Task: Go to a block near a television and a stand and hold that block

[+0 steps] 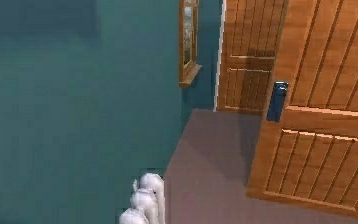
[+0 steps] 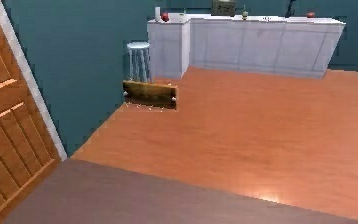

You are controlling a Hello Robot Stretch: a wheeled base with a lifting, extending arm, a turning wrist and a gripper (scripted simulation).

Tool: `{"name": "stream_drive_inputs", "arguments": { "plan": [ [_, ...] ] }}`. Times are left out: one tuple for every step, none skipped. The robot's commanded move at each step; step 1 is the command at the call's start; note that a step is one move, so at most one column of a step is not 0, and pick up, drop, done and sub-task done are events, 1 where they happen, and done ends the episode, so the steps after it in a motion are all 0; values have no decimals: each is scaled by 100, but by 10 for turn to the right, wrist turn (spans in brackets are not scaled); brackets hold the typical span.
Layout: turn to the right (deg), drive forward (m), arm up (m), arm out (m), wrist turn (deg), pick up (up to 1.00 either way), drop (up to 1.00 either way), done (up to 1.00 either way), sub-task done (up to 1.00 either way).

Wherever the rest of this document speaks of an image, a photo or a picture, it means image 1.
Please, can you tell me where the wooden framed window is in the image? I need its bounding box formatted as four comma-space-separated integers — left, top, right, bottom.
178, 0, 203, 89

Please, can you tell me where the brown wooden panelled door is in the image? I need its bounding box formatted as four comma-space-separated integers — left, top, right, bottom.
216, 0, 290, 116

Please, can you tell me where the brown wooden room door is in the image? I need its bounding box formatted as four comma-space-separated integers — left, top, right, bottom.
246, 0, 358, 219

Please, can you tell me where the dark blue door handle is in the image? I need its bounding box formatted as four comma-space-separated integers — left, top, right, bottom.
266, 80, 290, 123

